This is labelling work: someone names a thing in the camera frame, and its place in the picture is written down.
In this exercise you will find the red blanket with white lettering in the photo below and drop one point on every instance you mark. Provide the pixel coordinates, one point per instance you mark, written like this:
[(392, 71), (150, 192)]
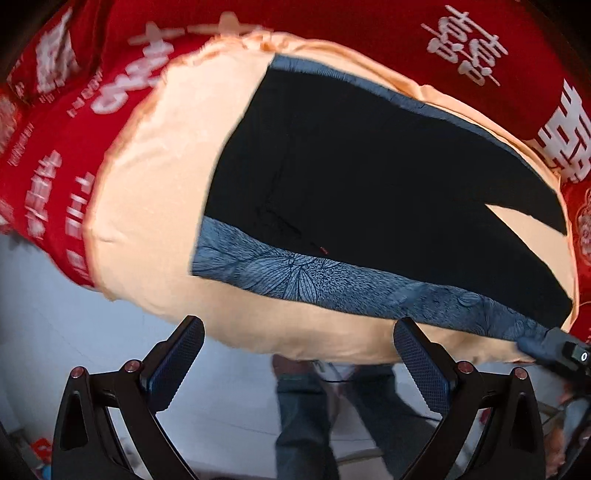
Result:
[(73, 71)]

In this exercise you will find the person's right hand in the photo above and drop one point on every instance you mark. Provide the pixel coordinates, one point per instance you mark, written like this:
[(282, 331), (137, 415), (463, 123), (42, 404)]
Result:
[(555, 446)]

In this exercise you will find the black pants with grey trim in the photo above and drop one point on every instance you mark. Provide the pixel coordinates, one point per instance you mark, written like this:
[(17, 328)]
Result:
[(338, 192)]

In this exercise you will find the person's legs in jeans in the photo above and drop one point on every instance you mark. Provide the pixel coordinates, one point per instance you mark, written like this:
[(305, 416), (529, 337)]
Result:
[(309, 406)]

